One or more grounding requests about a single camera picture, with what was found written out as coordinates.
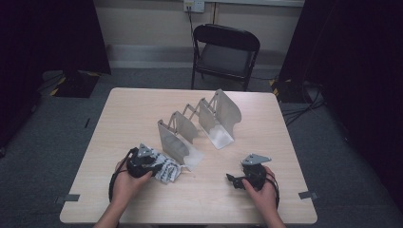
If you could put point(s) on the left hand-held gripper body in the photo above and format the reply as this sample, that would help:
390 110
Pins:
141 164

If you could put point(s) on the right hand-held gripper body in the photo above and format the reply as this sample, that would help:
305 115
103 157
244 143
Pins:
255 177

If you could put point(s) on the white black-patterned knit cloth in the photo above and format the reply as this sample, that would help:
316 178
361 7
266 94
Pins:
169 167

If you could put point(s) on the grey expandable metal rack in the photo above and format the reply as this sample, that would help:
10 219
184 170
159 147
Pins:
172 142

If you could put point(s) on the person's right hand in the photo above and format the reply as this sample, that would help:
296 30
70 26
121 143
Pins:
267 199

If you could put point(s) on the person's left hand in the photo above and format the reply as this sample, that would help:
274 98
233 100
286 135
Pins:
126 190

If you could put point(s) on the grey tape strip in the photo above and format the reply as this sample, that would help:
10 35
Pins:
309 195
68 198

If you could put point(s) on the black stand base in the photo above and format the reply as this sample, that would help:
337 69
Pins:
286 91
74 85

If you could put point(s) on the black folding chair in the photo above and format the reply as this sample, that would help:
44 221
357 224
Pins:
225 60

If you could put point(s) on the black curtain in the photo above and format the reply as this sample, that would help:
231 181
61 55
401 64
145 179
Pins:
47 38
358 79

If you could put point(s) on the white wall power outlet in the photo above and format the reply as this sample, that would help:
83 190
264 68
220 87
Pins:
194 5

